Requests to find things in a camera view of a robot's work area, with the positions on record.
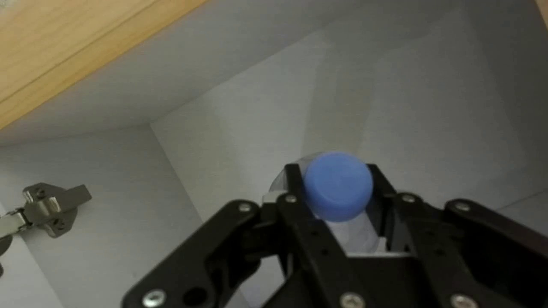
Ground metal cabinet hinge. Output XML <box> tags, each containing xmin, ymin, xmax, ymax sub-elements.
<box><xmin>0</xmin><ymin>183</ymin><xmax>91</xmax><ymax>238</ymax></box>

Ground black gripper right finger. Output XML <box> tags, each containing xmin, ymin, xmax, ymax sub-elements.
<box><xmin>367</xmin><ymin>164</ymin><xmax>548</xmax><ymax>308</ymax></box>

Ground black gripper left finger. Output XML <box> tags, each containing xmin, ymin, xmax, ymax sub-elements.
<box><xmin>122</xmin><ymin>164</ymin><xmax>355</xmax><ymax>308</ymax></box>

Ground wooden wall cabinet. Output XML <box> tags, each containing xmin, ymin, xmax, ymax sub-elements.
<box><xmin>0</xmin><ymin>0</ymin><xmax>548</xmax><ymax>308</ymax></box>

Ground clear water bottle blue cap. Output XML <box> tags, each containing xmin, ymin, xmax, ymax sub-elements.
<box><xmin>295</xmin><ymin>150</ymin><xmax>382</xmax><ymax>255</ymax></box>

